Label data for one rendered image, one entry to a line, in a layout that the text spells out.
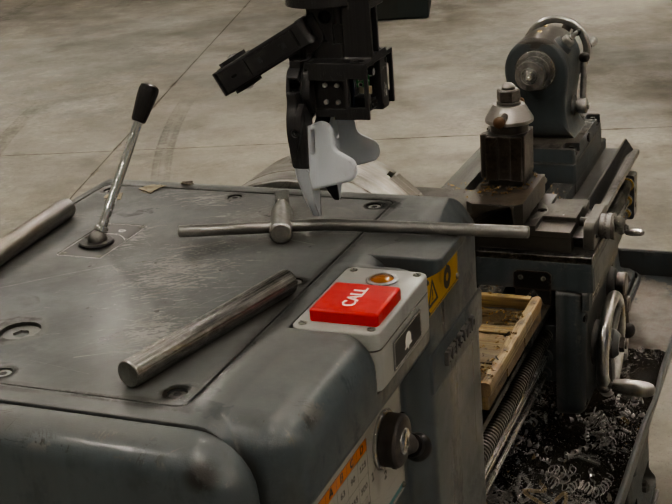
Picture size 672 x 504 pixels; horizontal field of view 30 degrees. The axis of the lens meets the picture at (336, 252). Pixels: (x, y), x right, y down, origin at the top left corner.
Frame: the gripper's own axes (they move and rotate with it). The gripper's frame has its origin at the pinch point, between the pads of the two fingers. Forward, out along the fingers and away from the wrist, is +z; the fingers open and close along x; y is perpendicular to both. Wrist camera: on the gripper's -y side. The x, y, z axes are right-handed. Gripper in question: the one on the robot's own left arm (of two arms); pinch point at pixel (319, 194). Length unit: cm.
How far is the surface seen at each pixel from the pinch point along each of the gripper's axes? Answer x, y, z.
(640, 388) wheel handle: 80, 19, 59
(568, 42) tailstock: 143, -6, 16
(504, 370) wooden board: 44, 6, 40
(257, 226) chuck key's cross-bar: -4.2, -5.0, 2.1
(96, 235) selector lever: -8.4, -20.7, 2.6
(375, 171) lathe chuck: 28.7, -5.1, 7.0
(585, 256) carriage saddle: 80, 10, 37
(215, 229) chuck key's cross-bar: -5.8, -8.7, 2.1
